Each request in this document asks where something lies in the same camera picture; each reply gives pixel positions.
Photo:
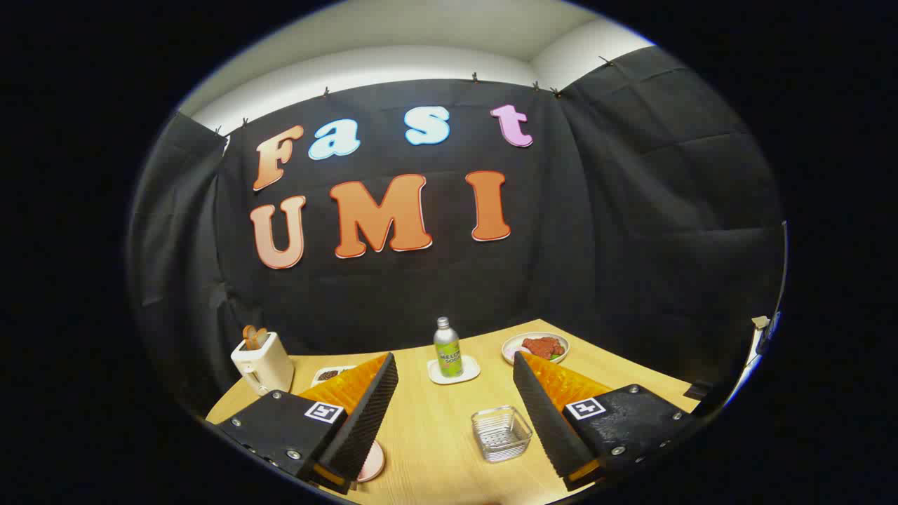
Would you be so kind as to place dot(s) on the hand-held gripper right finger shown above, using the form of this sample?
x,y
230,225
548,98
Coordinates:
x,y
544,414

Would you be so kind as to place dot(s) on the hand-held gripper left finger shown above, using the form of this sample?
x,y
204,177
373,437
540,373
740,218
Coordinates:
x,y
365,414

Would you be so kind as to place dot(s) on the pink round plate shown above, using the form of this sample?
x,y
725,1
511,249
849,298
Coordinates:
x,y
372,463

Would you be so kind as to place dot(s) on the white divided dish with beans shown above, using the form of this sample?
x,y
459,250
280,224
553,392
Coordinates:
x,y
327,375

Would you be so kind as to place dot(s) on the red-brown meat piece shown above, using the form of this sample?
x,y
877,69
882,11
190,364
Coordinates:
x,y
542,346

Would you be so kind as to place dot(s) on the white bowl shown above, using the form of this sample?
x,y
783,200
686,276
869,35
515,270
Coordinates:
x,y
513,347

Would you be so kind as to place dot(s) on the white square coaster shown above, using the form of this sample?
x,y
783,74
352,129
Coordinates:
x,y
471,370

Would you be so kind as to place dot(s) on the green label metal bottle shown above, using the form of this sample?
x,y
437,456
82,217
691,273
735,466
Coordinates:
x,y
447,354

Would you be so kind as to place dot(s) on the cream toaster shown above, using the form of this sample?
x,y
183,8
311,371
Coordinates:
x,y
266,368

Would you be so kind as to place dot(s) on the brown toast slice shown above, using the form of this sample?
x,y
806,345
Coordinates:
x,y
248,338
262,338

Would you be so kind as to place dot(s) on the black table clamp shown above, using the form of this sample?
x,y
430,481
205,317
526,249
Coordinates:
x,y
701,391

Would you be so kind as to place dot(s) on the black backdrop cloth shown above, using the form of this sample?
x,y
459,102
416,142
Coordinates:
x,y
596,245

